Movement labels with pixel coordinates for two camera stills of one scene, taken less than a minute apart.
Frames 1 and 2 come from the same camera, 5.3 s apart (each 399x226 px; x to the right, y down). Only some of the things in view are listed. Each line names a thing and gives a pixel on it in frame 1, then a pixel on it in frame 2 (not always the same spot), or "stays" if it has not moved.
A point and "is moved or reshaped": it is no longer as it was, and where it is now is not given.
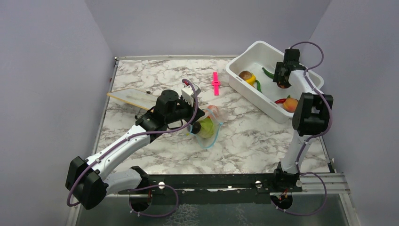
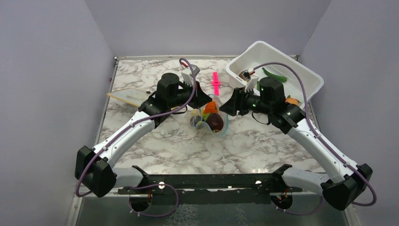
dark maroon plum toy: x=283 y=85 is moved or reshaped
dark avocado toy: x=196 y=127 is moved or reshaped
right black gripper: x=277 y=75 → x=237 y=103
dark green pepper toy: x=268 y=73 stays
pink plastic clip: x=216 y=83 stays
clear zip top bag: x=207 y=129 is moved or reshaped
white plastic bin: x=250 y=76 stays
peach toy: x=290 y=104 stays
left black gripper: x=191 y=109 → x=202 y=98
